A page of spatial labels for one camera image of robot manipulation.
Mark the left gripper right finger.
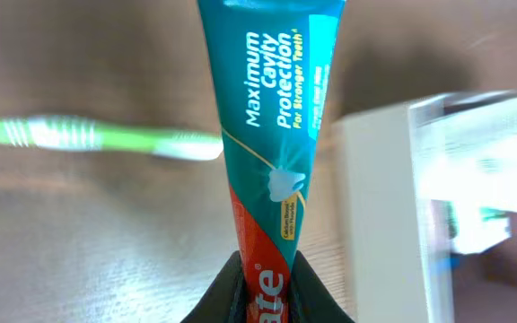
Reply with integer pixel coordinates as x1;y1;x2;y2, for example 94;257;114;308
288;251;355;323

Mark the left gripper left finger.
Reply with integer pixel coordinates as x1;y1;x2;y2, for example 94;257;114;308
181;251;246;323

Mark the green toothbrush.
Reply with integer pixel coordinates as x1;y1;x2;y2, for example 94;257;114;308
0;115;223;161

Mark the Colgate toothpaste tube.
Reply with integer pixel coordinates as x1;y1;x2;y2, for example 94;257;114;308
198;0;345;322

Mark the white box with pink interior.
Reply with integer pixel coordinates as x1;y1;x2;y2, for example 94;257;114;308
336;91;517;322

